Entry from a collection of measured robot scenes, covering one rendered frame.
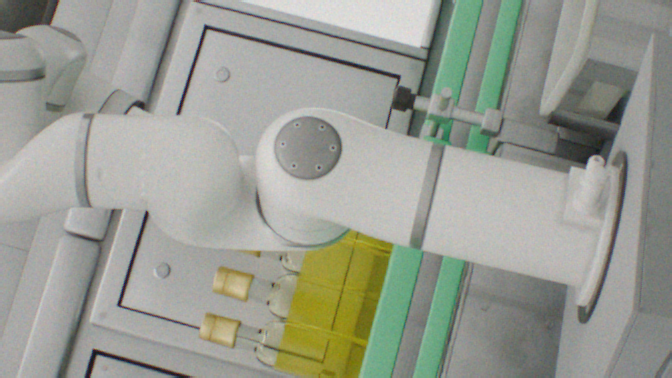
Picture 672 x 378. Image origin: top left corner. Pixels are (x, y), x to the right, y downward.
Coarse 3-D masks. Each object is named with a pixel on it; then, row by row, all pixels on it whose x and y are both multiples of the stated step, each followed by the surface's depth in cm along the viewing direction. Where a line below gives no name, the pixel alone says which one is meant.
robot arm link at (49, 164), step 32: (0, 96) 117; (32, 96) 119; (0, 128) 117; (32, 128) 119; (64, 128) 113; (0, 160) 118; (32, 160) 113; (64, 160) 112; (0, 192) 114; (32, 192) 114; (64, 192) 113; (0, 224) 119
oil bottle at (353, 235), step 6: (348, 234) 158; (354, 234) 158; (360, 234) 158; (354, 240) 159; (360, 240) 158; (366, 240) 158; (372, 240) 158; (378, 240) 158; (372, 246) 159; (378, 246) 159; (384, 246) 158; (390, 246) 158
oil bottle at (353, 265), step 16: (288, 256) 157; (304, 256) 157; (320, 256) 157; (336, 256) 157; (352, 256) 157; (368, 256) 157; (384, 256) 158; (288, 272) 159; (304, 272) 157; (320, 272) 157; (336, 272) 157; (352, 272) 157; (368, 272) 157; (384, 272) 157; (352, 288) 157; (368, 288) 157
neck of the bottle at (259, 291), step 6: (252, 282) 157; (258, 282) 158; (264, 282) 158; (270, 282) 158; (252, 288) 157; (258, 288) 157; (264, 288) 157; (270, 288) 157; (252, 294) 157; (258, 294) 157; (264, 294) 157; (252, 300) 158; (258, 300) 158; (264, 300) 157
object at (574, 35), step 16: (576, 0) 156; (592, 0) 134; (576, 16) 156; (592, 16) 134; (560, 32) 155; (576, 32) 155; (592, 32) 134; (560, 48) 155; (576, 48) 133; (560, 64) 154; (576, 64) 134; (560, 80) 140; (544, 96) 153; (560, 96) 146; (544, 112) 150
